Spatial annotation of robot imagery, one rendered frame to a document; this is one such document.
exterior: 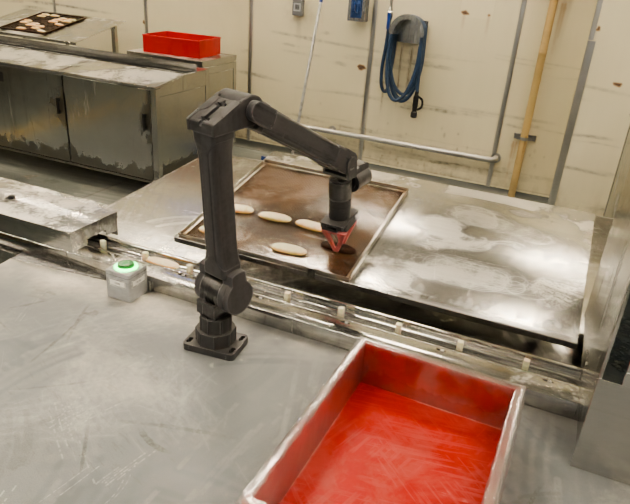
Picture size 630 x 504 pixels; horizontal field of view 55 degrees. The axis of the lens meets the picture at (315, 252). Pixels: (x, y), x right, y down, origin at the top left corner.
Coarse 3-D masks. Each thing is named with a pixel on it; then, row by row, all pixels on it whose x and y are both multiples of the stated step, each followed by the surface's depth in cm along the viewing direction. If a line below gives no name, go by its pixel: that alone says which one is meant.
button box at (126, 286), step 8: (112, 272) 145; (120, 272) 145; (128, 272) 145; (136, 272) 146; (144, 272) 149; (112, 280) 146; (120, 280) 145; (128, 280) 144; (136, 280) 147; (144, 280) 150; (112, 288) 147; (120, 288) 146; (128, 288) 145; (136, 288) 147; (144, 288) 150; (112, 296) 148; (120, 296) 147; (128, 296) 146; (136, 296) 148
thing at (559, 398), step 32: (64, 256) 161; (96, 256) 159; (160, 288) 151; (192, 288) 147; (256, 320) 142; (288, 320) 138; (320, 320) 138; (416, 352) 129; (448, 352) 130; (544, 384) 122; (576, 416) 118
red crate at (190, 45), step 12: (144, 36) 471; (156, 36) 467; (168, 36) 502; (180, 36) 499; (192, 36) 495; (204, 36) 491; (144, 48) 475; (156, 48) 472; (168, 48) 468; (180, 48) 465; (192, 48) 461; (204, 48) 467; (216, 48) 484
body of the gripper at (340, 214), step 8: (336, 208) 152; (344, 208) 152; (352, 208) 159; (328, 216) 156; (336, 216) 153; (344, 216) 153; (352, 216) 156; (320, 224) 154; (328, 224) 153; (336, 224) 153; (344, 224) 153
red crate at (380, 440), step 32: (352, 416) 115; (384, 416) 116; (416, 416) 116; (448, 416) 117; (320, 448) 107; (352, 448) 107; (384, 448) 108; (416, 448) 108; (448, 448) 109; (480, 448) 110; (320, 480) 100; (352, 480) 101; (384, 480) 101; (416, 480) 102; (448, 480) 102; (480, 480) 103
